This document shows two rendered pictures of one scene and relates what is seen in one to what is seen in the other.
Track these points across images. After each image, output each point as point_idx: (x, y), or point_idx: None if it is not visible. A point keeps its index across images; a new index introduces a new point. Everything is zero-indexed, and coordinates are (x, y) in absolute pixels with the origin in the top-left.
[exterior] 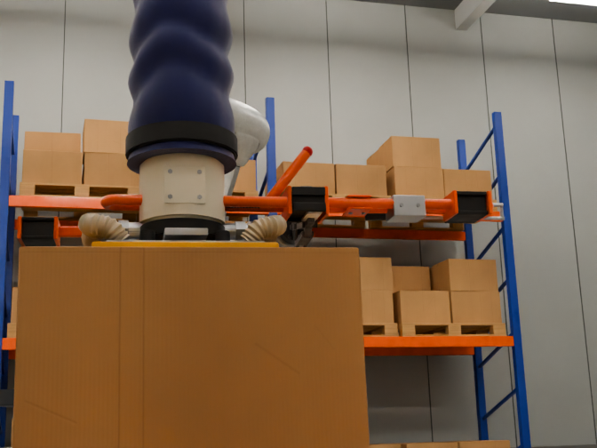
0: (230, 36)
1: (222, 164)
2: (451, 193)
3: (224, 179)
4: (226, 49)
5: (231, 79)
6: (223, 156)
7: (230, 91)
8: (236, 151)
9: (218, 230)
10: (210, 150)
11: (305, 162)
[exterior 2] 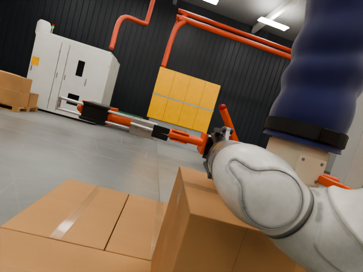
0: (292, 48)
1: (269, 137)
2: (117, 110)
3: (268, 144)
4: (291, 59)
5: (281, 79)
6: (267, 134)
7: (286, 81)
8: (263, 126)
9: None
10: (269, 135)
11: (221, 116)
